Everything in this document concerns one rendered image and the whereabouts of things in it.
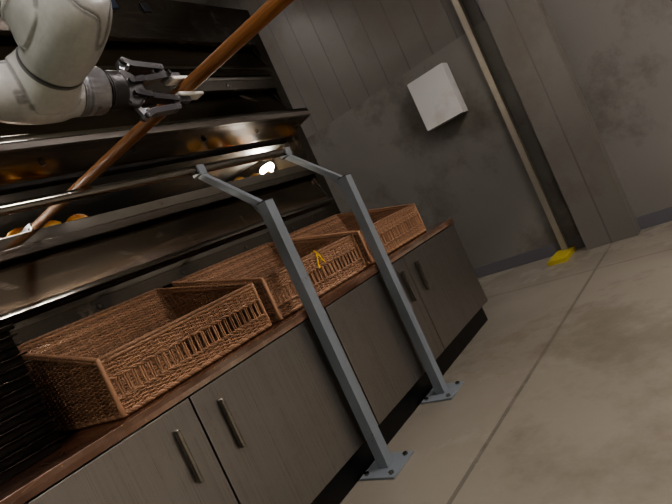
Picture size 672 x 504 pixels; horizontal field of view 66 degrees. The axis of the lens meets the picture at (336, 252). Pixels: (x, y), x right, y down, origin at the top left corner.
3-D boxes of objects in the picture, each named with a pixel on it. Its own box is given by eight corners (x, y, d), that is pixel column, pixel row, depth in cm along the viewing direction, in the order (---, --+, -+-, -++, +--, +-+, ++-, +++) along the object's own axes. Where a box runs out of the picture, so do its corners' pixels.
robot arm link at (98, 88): (72, 126, 96) (101, 123, 100) (94, 102, 90) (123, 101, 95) (51, 81, 95) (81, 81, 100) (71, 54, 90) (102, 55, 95)
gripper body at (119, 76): (82, 80, 99) (124, 79, 107) (101, 120, 100) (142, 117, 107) (100, 59, 95) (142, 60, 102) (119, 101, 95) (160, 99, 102)
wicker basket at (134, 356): (38, 441, 146) (-5, 353, 145) (188, 354, 191) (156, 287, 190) (123, 420, 117) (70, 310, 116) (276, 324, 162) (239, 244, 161)
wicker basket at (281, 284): (198, 349, 195) (167, 283, 194) (291, 296, 239) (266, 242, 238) (281, 321, 165) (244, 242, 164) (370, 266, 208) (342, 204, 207)
